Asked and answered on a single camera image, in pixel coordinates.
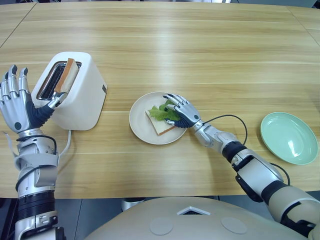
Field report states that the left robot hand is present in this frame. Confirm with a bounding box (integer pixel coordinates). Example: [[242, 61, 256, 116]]
[[0, 64, 69, 134]]

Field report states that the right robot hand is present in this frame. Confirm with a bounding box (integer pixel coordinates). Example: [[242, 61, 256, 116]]
[[162, 93, 202, 129]]

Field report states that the green lettuce leaf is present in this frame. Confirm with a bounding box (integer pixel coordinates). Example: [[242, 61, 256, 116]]
[[147, 99, 181, 123]]

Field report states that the bread slice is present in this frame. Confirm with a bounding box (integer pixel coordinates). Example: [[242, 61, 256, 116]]
[[145, 109, 176, 137], [53, 57, 81, 94]]

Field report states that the cream round plate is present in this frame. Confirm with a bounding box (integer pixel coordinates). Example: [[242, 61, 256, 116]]
[[128, 91, 188, 146]]

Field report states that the cream toaster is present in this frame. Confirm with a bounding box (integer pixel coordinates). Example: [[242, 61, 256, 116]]
[[30, 51, 109, 131]]

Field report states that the green round plate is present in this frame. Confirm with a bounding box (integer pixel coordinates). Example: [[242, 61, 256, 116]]
[[260, 111, 319, 166]]

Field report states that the robot body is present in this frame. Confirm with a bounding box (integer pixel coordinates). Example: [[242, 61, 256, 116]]
[[84, 196, 308, 240]]

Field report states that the black cable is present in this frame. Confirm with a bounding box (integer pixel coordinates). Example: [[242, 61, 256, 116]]
[[14, 134, 58, 192], [202, 114, 291, 186]]

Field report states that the white cord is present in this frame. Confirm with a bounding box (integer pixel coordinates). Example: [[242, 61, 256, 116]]
[[58, 129, 74, 157]]

